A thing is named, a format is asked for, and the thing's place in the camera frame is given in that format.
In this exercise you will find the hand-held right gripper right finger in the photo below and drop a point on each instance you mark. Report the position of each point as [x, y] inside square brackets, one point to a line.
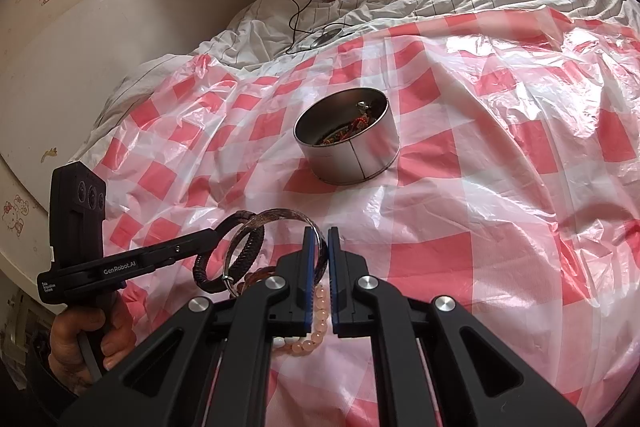
[334, 267]

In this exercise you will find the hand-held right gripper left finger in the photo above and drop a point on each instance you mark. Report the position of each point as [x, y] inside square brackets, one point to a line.
[309, 267]

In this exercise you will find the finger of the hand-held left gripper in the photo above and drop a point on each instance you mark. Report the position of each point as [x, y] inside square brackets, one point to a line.
[185, 248]

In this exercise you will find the thin brown patterned bangle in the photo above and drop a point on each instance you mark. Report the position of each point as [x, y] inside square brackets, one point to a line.
[280, 212]

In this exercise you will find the round metal tin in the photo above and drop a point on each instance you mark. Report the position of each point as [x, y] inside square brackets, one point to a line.
[345, 162]

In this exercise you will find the person's left hand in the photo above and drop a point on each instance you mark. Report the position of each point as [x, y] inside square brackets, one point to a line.
[62, 347]

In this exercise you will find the red checkered plastic sheet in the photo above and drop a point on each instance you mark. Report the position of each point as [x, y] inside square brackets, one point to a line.
[500, 157]

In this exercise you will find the round silver disc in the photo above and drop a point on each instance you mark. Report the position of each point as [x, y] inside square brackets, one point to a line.
[326, 38]

